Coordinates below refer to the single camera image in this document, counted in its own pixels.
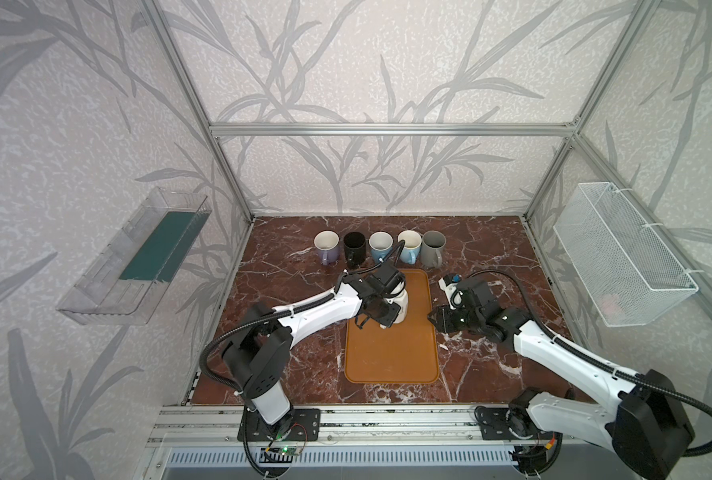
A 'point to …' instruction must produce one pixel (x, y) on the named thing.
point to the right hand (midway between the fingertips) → (433, 306)
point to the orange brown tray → (402, 353)
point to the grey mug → (433, 243)
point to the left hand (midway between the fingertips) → (393, 305)
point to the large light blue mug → (412, 242)
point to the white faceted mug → (402, 301)
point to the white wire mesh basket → (631, 276)
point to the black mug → (355, 249)
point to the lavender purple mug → (327, 245)
